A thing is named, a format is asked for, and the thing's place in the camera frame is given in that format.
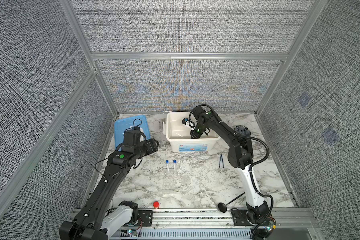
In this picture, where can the blue capped test tube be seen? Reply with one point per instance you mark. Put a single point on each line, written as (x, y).
(175, 167)
(167, 167)

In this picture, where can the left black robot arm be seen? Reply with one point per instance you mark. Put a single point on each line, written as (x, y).
(94, 221)

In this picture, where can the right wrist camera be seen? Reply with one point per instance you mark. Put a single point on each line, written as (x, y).
(188, 123)

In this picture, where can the blue plastic bin lid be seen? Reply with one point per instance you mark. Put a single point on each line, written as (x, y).
(121, 125)

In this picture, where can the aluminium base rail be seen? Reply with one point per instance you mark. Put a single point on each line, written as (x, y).
(210, 218)

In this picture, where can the dark bowl with stones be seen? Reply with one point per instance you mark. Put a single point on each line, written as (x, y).
(242, 131)

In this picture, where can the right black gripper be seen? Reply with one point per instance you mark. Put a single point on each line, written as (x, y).
(195, 136)

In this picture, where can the black long handled ladle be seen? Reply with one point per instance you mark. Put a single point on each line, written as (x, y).
(222, 207)

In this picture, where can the white plastic storage bin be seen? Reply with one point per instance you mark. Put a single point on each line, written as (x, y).
(183, 138)

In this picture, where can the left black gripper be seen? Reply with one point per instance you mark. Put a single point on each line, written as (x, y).
(151, 145)

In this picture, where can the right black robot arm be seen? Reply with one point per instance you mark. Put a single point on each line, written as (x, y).
(240, 156)

